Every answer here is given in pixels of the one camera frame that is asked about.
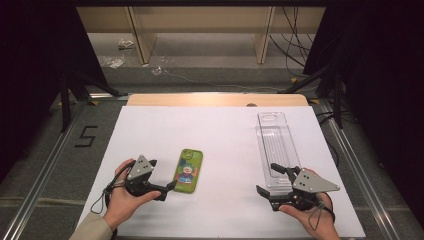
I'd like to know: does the small crumpled plastic wrap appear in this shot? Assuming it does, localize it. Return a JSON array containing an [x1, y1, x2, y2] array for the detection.
[[118, 38, 135, 50]]

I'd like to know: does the beige wooden shelf unit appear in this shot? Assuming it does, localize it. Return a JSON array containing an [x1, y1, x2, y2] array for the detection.
[[76, 6, 326, 66]]

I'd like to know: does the grey wrist strap loop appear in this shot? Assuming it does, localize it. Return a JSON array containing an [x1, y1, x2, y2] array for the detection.
[[90, 186, 126, 215], [307, 199, 326, 232]]

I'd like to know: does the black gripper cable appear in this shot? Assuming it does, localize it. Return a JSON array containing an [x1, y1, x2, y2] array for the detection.
[[320, 192, 336, 224], [103, 161, 134, 204]]

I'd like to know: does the bundle of black floor cables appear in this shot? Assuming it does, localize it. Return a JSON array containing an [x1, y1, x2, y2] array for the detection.
[[268, 6, 321, 78]]

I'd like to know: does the black metal stand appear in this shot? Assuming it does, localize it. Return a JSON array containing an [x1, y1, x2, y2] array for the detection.
[[278, 63, 345, 130], [59, 71, 128, 133]]

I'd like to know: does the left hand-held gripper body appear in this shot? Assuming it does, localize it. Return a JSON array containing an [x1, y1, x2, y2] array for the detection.
[[124, 154, 167, 198]]

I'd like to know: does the person's left hand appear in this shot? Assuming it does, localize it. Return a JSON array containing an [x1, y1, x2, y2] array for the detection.
[[103, 158, 162, 231]]

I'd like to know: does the black curtain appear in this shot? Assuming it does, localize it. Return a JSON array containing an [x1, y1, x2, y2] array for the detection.
[[0, 0, 108, 174], [303, 0, 424, 229]]

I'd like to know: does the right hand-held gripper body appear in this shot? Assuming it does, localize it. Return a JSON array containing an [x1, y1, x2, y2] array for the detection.
[[269, 168, 341, 212]]

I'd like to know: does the aluminium floor rail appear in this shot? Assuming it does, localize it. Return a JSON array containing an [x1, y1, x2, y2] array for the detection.
[[318, 99, 401, 240], [0, 103, 84, 240]]

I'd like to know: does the phone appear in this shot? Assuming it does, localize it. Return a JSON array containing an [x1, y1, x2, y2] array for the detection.
[[173, 148, 204, 194]]

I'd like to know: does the large crumpled plastic wrap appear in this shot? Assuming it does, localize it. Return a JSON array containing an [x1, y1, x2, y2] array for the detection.
[[99, 54, 126, 70]]

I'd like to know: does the clear plastic box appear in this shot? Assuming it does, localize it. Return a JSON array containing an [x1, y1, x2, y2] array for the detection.
[[255, 111, 303, 198]]

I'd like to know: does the white table mat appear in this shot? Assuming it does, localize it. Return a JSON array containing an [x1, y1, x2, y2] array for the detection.
[[74, 105, 367, 238]]

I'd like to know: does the person's right hand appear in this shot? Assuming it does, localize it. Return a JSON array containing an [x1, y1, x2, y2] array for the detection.
[[279, 191, 341, 240]]

